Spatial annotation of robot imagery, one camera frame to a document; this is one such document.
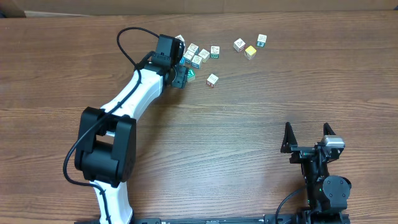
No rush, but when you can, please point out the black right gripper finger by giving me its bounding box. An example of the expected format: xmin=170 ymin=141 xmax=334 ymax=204
xmin=323 ymin=123 xmax=335 ymax=136
xmin=280 ymin=122 xmax=298 ymax=153

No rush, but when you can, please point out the sailboat picture wooden block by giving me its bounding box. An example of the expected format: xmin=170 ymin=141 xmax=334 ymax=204
xmin=183 ymin=50 xmax=195 ymax=64

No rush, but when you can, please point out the green letter wooden block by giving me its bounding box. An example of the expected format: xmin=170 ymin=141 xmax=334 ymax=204
xmin=187 ymin=69 xmax=196 ymax=82

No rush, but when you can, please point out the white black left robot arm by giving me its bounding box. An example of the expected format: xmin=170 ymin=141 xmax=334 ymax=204
xmin=75 ymin=34 xmax=188 ymax=223

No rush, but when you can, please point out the red picture far-left block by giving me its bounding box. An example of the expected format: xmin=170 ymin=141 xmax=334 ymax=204
xmin=175 ymin=35 xmax=185 ymax=44

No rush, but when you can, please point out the top row picture block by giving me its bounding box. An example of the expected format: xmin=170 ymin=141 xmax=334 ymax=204
xmin=187 ymin=43 xmax=199 ymax=54

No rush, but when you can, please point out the pretzel picture wooden block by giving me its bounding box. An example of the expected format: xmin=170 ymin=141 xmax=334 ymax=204
xmin=191 ymin=55 xmax=203 ymax=69

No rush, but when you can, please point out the turtle picture wooden block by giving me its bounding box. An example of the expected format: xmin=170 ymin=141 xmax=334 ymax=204
xmin=198 ymin=49 xmax=210 ymax=63

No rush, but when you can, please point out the green B wooden block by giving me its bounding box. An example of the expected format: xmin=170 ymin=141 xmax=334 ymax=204
xmin=210 ymin=45 xmax=220 ymax=58

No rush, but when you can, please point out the red letter wooden block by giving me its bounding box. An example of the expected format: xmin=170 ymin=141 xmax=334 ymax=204
xmin=206 ymin=73 xmax=219 ymax=88

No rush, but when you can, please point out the red trim white block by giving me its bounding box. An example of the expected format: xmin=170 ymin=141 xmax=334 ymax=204
xmin=233 ymin=38 xmax=246 ymax=52

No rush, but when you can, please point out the yellow wooden block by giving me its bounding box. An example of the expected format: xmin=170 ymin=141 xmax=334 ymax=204
xmin=244 ymin=45 xmax=257 ymax=60

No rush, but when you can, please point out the teal trim white block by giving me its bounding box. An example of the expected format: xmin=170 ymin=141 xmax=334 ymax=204
xmin=256 ymin=34 xmax=267 ymax=47

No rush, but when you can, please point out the cardboard sheet at back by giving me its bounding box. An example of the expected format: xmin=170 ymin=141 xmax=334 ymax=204
xmin=1 ymin=0 xmax=397 ymax=17

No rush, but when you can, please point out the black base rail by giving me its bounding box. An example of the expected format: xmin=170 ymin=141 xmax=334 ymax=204
xmin=74 ymin=213 xmax=351 ymax=224

